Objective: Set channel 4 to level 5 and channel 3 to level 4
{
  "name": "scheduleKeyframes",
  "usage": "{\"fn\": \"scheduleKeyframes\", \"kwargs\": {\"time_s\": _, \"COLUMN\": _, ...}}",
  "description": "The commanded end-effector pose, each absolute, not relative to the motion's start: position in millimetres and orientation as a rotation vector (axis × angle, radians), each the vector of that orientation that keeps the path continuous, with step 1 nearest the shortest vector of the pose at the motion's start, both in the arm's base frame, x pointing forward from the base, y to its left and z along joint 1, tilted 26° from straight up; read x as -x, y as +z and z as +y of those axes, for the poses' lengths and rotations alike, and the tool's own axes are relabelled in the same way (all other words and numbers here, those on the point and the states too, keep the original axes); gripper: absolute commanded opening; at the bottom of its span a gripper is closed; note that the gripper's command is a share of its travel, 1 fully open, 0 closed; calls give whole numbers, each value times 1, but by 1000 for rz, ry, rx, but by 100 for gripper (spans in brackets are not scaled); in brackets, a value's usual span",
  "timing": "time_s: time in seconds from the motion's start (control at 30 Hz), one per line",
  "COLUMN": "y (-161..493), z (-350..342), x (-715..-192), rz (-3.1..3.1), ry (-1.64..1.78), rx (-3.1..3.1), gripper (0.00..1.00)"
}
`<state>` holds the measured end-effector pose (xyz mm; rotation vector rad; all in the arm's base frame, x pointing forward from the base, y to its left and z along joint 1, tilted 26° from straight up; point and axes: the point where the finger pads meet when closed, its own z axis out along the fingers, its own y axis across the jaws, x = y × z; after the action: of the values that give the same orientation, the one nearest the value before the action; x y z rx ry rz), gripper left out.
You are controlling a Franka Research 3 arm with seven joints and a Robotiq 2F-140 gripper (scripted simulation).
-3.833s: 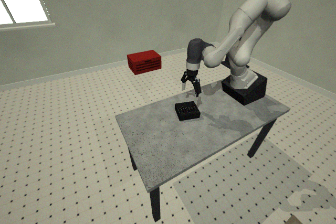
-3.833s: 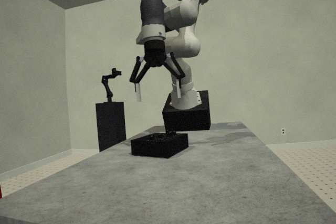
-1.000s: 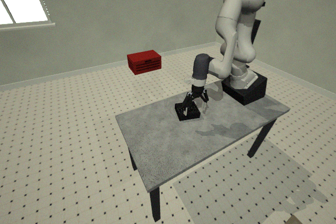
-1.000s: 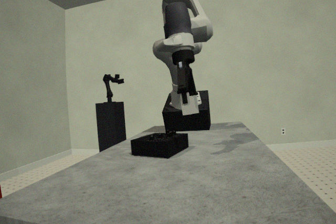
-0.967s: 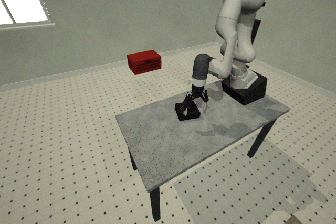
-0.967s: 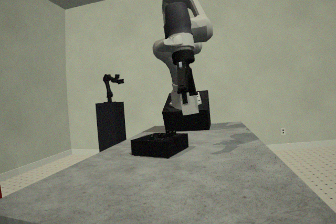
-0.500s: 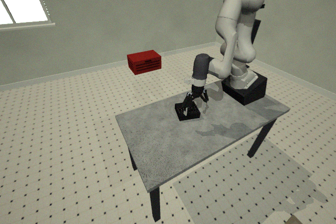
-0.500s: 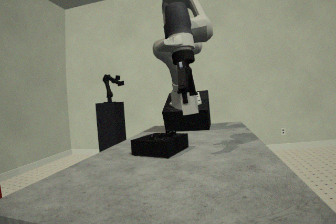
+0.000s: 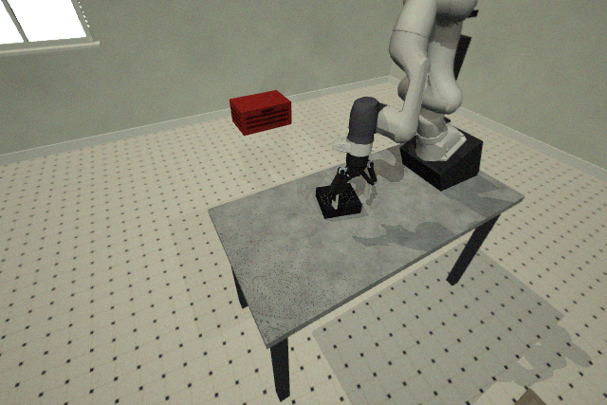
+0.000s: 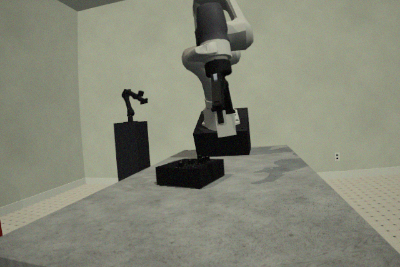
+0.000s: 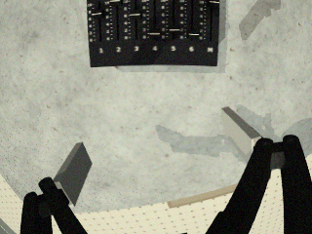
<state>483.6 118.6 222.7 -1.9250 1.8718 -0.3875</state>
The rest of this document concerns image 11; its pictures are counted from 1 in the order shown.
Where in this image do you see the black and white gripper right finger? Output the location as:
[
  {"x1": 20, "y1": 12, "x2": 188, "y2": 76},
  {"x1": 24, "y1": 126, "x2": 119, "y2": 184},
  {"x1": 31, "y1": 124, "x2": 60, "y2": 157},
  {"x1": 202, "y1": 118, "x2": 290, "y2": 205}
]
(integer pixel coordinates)
[{"x1": 205, "y1": 106, "x2": 312, "y2": 234}]

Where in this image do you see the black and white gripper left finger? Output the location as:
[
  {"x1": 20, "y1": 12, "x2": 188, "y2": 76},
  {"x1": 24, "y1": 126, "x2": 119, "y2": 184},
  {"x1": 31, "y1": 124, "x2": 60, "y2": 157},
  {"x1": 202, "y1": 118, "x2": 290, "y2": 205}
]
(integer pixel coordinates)
[{"x1": 20, "y1": 141, "x2": 93, "y2": 234}]

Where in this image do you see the black lighting desk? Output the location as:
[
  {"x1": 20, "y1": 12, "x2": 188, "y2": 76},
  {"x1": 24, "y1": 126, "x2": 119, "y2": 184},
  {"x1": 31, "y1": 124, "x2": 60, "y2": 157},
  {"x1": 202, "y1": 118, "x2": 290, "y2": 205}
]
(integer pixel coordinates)
[{"x1": 87, "y1": 0, "x2": 219, "y2": 67}]

